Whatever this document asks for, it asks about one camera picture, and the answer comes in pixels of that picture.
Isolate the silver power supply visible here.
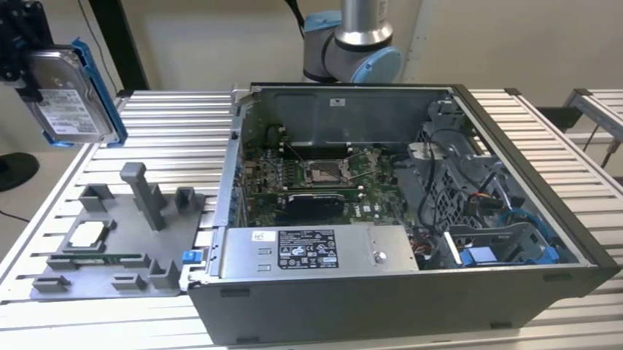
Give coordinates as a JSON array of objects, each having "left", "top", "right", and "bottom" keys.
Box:
[{"left": 216, "top": 225, "right": 420, "bottom": 281}]

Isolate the gray parts rack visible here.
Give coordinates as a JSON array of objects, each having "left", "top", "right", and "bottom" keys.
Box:
[{"left": 29, "top": 162, "right": 208, "bottom": 300}]

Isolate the blue data wire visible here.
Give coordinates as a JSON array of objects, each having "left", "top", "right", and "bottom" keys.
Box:
[{"left": 496, "top": 206, "right": 556, "bottom": 252}]

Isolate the aluminium side table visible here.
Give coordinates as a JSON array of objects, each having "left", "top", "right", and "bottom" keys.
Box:
[{"left": 563, "top": 87, "right": 623, "bottom": 141}]

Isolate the green RAM stick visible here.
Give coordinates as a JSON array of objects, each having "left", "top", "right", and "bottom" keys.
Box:
[{"left": 51, "top": 252, "right": 145, "bottom": 264}]

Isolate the blue plastic bay bracket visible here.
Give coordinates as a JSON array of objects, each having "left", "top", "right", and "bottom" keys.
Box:
[{"left": 456, "top": 246, "right": 499, "bottom": 264}]

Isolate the black round monitor base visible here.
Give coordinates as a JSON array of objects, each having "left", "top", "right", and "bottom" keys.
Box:
[{"left": 0, "top": 152, "right": 40, "bottom": 193}]

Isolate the CPU socket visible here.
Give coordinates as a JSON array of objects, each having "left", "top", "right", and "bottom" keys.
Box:
[{"left": 303, "top": 159, "right": 346, "bottom": 186}]

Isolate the metal disk bay cage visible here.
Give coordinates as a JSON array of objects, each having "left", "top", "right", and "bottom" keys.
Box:
[{"left": 394, "top": 98, "right": 580, "bottom": 271}]

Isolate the black graphics card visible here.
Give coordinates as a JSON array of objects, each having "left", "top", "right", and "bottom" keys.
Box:
[{"left": 284, "top": 192, "right": 347, "bottom": 220}]

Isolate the green motherboard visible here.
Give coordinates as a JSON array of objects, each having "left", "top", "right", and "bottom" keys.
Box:
[{"left": 237, "top": 144, "right": 416, "bottom": 228}]

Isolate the black power wire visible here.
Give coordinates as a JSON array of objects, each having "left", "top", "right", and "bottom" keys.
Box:
[{"left": 420, "top": 127, "right": 492, "bottom": 234}]

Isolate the coloured power wire bundle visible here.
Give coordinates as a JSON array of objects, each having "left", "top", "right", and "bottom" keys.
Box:
[{"left": 411, "top": 233, "right": 435, "bottom": 264}]

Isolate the hard disk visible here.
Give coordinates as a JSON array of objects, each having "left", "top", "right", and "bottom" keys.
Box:
[{"left": 27, "top": 36, "right": 131, "bottom": 149}]

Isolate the silver CPU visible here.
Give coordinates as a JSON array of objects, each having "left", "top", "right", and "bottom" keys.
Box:
[{"left": 67, "top": 219, "right": 117, "bottom": 252}]

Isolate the thin metal locking lever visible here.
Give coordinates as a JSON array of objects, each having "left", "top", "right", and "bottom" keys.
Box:
[{"left": 281, "top": 140, "right": 308, "bottom": 163}]

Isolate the black PC case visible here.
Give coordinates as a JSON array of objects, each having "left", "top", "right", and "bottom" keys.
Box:
[{"left": 187, "top": 82, "right": 623, "bottom": 346}]

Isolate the black vertical column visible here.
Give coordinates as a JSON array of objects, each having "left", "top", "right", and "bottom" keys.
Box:
[{"left": 92, "top": 0, "right": 151, "bottom": 91}]

